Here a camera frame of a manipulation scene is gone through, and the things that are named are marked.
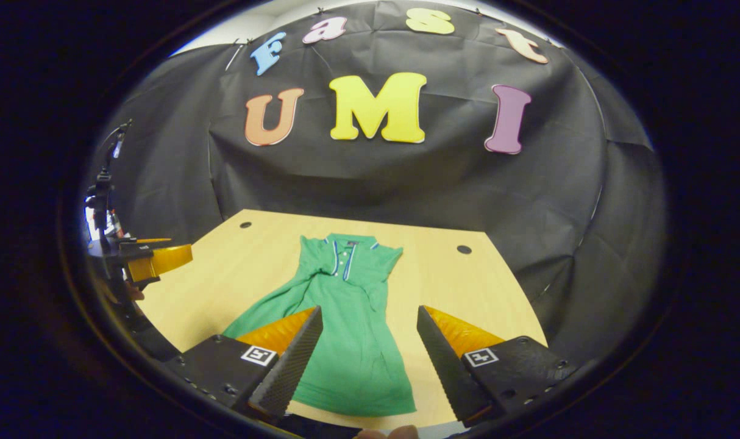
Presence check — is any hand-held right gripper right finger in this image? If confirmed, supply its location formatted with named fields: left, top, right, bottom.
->
left=416, top=305, right=579, bottom=427

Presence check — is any white and red sign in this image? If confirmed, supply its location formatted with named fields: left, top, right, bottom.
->
left=85, top=206, right=124, bottom=241

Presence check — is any green T-shirt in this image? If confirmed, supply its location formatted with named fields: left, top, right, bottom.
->
left=222, top=234, right=417, bottom=418

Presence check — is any black stand with cable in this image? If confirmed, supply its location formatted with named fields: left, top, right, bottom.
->
left=85, top=119, right=133, bottom=244

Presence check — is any black backdrop cloth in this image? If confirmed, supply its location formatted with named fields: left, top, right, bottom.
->
left=87, top=0, right=669, bottom=366

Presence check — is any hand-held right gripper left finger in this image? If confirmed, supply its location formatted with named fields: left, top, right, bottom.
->
left=163, top=305, right=324, bottom=424

